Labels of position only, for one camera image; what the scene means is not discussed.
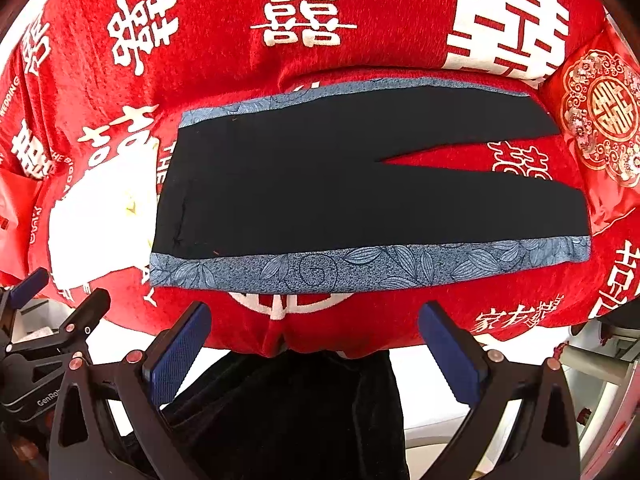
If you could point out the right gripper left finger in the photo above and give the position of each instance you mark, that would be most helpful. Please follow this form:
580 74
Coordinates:
85 442

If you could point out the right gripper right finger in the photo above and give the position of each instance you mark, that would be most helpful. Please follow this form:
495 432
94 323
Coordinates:
543 442

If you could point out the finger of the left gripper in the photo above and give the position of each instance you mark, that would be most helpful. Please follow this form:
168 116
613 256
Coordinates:
15 298
72 335

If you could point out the black pants with blue trim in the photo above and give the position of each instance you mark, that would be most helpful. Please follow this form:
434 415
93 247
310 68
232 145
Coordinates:
309 192

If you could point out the person's black trousers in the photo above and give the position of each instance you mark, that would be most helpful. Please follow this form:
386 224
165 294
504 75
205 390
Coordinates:
294 416

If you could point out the red wedding bedspread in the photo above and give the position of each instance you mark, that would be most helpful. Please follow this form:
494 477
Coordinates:
92 100

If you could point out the red embroidered pillow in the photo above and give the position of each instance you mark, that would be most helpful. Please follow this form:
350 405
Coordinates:
594 98

